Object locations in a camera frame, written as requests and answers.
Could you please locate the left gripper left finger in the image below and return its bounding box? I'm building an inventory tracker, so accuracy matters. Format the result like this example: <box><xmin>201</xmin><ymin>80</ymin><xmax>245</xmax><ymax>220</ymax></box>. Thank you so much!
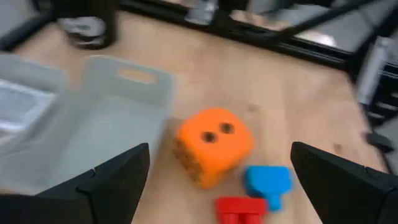
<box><xmin>0</xmin><ymin>142</ymin><xmax>151</xmax><ymax>224</ymax></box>

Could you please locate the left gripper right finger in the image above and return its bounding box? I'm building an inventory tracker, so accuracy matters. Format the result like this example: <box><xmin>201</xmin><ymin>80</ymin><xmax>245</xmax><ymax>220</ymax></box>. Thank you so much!
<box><xmin>290</xmin><ymin>141</ymin><xmax>398</xmax><ymax>224</ymax></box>

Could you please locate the light blue T-shaped block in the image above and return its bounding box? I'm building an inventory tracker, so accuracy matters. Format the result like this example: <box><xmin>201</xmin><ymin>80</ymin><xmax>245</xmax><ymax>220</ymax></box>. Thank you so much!
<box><xmin>244</xmin><ymin>165</ymin><xmax>294</xmax><ymax>212</ymax></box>

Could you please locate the red building block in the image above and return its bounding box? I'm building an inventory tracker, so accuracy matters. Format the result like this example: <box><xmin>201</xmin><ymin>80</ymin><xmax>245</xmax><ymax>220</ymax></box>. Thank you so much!
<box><xmin>215</xmin><ymin>195</ymin><xmax>269</xmax><ymax>224</ymax></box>

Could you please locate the black cup with white logo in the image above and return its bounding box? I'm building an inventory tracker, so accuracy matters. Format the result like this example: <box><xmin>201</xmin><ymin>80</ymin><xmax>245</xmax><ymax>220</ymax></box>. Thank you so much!
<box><xmin>51</xmin><ymin>0</ymin><xmax>119</xmax><ymax>50</ymax></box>

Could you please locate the large grey plastic bin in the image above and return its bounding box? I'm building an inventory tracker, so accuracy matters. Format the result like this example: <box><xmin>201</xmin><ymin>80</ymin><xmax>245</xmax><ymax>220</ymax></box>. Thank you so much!
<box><xmin>0</xmin><ymin>55</ymin><xmax>174</xmax><ymax>195</ymax></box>

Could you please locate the orange foam die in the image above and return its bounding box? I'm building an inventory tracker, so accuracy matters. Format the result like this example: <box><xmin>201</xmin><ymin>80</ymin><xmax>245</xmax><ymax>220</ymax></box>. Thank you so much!
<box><xmin>173</xmin><ymin>107</ymin><xmax>255</xmax><ymax>190</ymax></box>

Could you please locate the small grey plastic bin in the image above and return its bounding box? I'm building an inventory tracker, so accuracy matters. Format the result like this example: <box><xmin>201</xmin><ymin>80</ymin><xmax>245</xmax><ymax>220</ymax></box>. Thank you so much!
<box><xmin>0</xmin><ymin>52</ymin><xmax>68</xmax><ymax>141</ymax></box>

